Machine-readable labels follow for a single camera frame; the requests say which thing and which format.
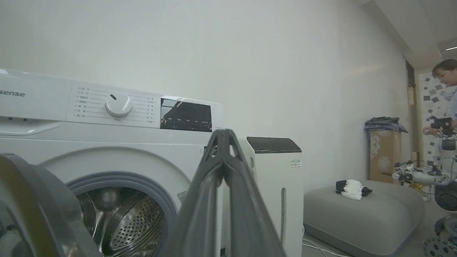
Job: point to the brown cardboard box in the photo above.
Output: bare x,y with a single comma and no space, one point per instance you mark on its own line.
385,157

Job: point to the white washing machine dial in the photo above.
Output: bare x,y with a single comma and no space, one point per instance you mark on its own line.
118,105

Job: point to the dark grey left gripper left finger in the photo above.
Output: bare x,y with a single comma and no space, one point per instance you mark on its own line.
200,210

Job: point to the round washing machine door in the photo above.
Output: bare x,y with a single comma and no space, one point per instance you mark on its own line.
32,210

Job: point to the person in light blue shirt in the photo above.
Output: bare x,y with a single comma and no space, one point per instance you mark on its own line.
446,92

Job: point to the white front-load washing machine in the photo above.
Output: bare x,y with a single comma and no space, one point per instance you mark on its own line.
107,142

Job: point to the black and white clothing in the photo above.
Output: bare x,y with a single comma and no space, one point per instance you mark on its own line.
352,189

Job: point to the folded dark grey clothes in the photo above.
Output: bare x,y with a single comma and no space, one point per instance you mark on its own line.
383,123

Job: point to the white robot with black camera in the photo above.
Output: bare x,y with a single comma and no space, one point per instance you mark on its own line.
433,171

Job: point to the white air purifier black top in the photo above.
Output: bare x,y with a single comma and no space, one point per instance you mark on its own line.
278,185

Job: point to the grey cushioned sofa seat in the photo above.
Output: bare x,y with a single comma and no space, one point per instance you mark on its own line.
360,217

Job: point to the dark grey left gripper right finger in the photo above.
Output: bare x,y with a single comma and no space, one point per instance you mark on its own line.
246,214

